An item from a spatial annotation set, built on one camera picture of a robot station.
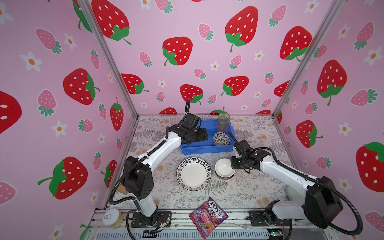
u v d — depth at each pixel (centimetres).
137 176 45
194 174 89
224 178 83
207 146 91
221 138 101
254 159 59
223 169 86
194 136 74
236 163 76
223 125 102
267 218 66
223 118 103
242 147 66
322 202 41
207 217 73
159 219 73
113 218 70
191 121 65
